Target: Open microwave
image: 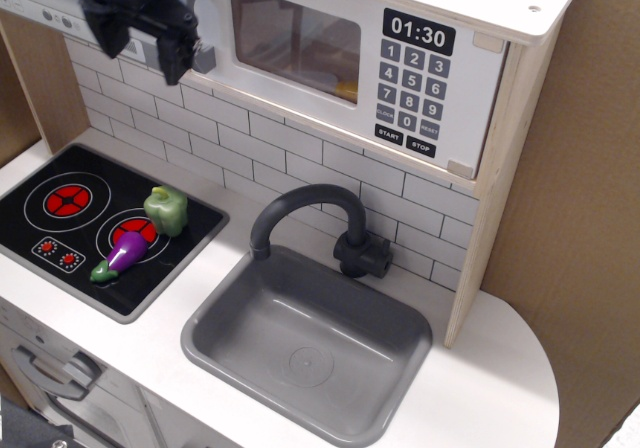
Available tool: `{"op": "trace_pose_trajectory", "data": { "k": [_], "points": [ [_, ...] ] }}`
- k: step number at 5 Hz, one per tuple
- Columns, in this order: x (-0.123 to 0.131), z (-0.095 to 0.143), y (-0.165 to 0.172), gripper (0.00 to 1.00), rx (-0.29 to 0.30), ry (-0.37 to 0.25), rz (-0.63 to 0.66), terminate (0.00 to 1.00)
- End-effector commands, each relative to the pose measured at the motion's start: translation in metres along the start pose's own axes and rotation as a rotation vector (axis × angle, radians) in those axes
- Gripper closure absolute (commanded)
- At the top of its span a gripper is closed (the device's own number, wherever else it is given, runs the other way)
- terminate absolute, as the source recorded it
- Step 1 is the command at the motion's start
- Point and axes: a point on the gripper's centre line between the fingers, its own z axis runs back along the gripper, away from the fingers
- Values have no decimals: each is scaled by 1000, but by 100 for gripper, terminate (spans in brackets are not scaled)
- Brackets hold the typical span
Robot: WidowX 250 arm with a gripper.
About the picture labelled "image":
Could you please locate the brown cardboard panel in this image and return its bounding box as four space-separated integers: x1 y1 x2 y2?
483 0 639 447

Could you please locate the white toy microwave door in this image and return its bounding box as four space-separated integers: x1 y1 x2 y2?
181 0 508 179

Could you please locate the wooden toy microwave cabinet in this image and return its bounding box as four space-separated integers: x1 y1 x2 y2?
166 0 572 345

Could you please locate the purple toy eggplant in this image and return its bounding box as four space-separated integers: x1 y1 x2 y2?
90 231 148 283

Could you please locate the grey toy sink basin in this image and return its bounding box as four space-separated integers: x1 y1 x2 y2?
181 246 433 447

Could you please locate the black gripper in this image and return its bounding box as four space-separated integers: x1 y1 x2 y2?
79 0 200 86

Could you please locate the grey toy range hood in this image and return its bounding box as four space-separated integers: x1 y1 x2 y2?
0 0 166 74

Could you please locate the dark grey toy faucet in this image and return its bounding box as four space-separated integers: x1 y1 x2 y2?
249 183 394 280

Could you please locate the green toy bell pepper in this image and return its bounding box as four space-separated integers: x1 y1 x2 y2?
143 185 188 238

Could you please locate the black toy stovetop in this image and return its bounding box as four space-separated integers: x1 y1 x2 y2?
1 145 229 324

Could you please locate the grey toy oven door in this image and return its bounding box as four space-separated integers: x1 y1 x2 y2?
0 299 166 448

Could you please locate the yellow handled toy knife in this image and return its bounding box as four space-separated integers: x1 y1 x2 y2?
327 77 358 104

